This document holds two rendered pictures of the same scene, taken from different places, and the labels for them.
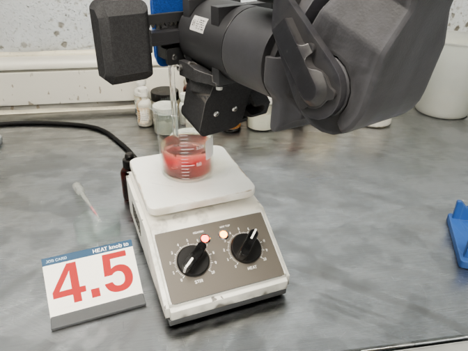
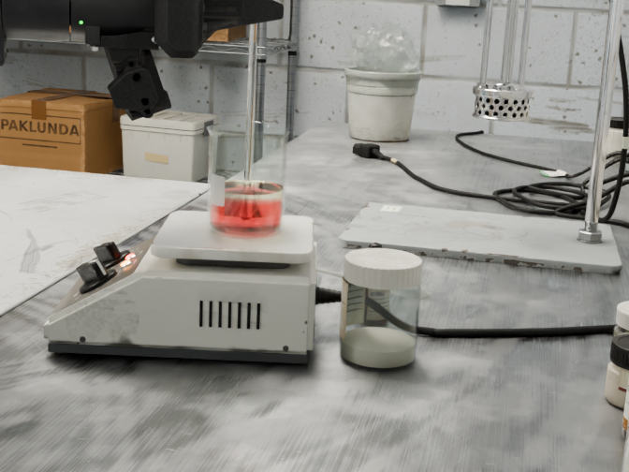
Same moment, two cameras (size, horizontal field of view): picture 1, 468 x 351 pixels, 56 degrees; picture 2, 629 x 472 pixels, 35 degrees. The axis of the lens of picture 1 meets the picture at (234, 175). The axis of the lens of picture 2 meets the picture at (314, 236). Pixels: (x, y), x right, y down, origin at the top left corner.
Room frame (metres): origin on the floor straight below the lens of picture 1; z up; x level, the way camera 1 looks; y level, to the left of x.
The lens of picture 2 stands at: (0.78, -0.64, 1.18)
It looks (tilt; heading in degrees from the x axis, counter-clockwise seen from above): 14 degrees down; 111
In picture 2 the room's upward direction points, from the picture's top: 3 degrees clockwise
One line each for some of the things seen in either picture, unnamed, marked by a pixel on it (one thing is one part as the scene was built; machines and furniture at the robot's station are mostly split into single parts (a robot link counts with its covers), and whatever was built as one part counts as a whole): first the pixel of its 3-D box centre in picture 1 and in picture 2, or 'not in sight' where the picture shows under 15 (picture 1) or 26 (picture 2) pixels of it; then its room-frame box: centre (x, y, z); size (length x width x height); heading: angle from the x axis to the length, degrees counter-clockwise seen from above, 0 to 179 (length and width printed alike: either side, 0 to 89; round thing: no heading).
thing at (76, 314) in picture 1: (93, 281); not in sight; (0.33, 0.14, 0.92); 0.09 x 0.06 x 0.04; 113
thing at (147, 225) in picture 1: (197, 219); (203, 287); (0.42, 0.04, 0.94); 0.22 x 0.13 x 0.08; 22
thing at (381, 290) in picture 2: not in sight; (380, 308); (0.56, 0.06, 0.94); 0.06 x 0.06 x 0.08
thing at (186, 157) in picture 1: (183, 140); (247, 181); (0.45, 0.06, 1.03); 0.07 x 0.06 x 0.08; 108
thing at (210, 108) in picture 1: (225, 95); (129, 74); (0.37, 0.01, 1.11); 0.07 x 0.06 x 0.07; 128
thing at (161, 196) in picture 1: (189, 176); (237, 235); (0.44, 0.05, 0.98); 0.12 x 0.12 x 0.01; 22
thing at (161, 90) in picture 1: (165, 104); not in sight; (0.81, 0.13, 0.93); 0.05 x 0.05 x 0.06
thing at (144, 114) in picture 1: (143, 106); not in sight; (0.78, 0.17, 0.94); 0.03 x 0.03 x 0.07
